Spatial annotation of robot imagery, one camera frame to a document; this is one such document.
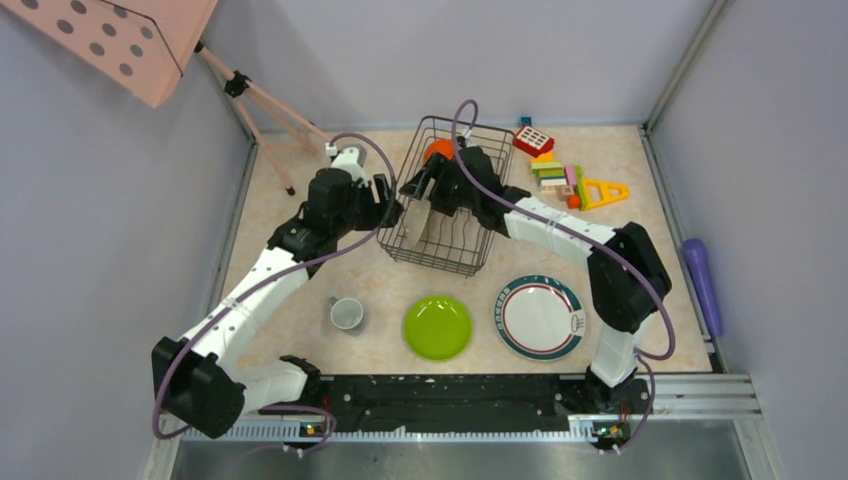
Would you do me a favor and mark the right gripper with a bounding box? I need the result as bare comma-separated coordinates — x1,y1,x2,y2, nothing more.
399,153,478,218

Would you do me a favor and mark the woven bamboo tray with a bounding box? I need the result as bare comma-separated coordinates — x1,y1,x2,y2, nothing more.
403,199,431,249

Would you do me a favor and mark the grey wire dish rack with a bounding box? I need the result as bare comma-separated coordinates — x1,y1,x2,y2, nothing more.
378,115,495,277

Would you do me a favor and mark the orange bowl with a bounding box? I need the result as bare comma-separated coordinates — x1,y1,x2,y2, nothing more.
422,139,455,165

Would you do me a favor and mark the white plate green red rim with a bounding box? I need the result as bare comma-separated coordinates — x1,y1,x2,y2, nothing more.
493,274,587,362

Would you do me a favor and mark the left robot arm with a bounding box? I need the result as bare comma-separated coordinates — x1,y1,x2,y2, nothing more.
151,134,401,439

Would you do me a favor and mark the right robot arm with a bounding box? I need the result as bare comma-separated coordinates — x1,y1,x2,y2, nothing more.
399,146,676,412

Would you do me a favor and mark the small grey mug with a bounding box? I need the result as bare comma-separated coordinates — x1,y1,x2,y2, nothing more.
330,297,365,333

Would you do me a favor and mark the red toy block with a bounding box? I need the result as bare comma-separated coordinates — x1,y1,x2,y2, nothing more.
512,125,555,157

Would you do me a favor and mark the pink tripod stand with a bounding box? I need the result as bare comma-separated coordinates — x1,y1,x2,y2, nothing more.
194,41,330,196

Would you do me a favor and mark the stack of coloured blocks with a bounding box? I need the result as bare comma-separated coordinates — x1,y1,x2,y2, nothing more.
529,151,584,210

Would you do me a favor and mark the yellow toy triangle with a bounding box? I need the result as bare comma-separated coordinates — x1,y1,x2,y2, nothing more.
579,178,630,211

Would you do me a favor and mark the pink perforated board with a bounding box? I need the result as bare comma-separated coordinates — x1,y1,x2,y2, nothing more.
1,0,218,108

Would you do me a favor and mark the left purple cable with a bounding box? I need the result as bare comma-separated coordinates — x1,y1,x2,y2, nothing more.
150,132,399,458

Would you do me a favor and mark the purple cable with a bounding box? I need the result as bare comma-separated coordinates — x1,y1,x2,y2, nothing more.
450,99,677,455
150,132,399,458

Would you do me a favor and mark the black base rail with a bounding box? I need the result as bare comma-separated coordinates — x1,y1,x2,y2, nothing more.
259,374,652,447

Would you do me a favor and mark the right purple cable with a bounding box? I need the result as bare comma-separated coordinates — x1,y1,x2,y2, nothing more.
450,99,677,455

